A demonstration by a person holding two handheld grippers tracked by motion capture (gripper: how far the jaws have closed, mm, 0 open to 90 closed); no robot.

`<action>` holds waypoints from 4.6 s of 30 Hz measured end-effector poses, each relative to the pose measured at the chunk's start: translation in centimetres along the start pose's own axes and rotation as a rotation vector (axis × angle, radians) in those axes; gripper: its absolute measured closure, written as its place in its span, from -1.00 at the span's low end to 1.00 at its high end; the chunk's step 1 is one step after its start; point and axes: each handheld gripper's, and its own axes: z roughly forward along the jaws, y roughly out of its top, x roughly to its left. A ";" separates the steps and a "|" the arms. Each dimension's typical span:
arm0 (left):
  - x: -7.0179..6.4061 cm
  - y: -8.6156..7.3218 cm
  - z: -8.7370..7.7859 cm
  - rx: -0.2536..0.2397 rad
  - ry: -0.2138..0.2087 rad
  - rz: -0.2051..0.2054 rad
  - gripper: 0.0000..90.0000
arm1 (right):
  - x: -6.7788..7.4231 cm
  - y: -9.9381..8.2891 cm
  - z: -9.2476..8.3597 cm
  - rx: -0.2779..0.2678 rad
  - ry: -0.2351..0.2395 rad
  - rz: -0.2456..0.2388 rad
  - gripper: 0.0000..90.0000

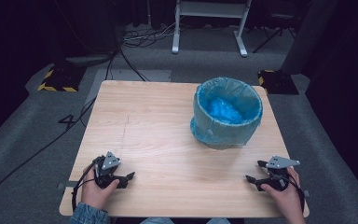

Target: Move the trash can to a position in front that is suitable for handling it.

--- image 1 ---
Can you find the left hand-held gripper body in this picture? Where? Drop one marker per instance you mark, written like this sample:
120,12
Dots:
110,162

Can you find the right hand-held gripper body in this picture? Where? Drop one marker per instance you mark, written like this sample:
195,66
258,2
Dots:
280,162

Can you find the person's left hand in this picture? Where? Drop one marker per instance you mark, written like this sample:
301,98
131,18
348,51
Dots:
93,194

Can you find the person's right hand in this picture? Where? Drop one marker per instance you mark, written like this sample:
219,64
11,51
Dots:
287,200

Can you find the trash bin with blue bag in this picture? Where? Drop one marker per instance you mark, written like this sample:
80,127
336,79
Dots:
227,115

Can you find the grey column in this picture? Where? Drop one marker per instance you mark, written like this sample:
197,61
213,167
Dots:
307,37

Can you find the black tripod stand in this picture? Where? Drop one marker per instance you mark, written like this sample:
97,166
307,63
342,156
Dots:
273,31

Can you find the grey table bracket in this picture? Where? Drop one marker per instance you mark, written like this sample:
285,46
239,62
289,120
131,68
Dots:
306,193
61,186

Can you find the yellow black striped base plate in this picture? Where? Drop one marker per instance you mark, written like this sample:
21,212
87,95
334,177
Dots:
278,82
60,79

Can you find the white metal desk frame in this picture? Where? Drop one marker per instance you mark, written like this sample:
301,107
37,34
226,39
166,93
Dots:
209,9

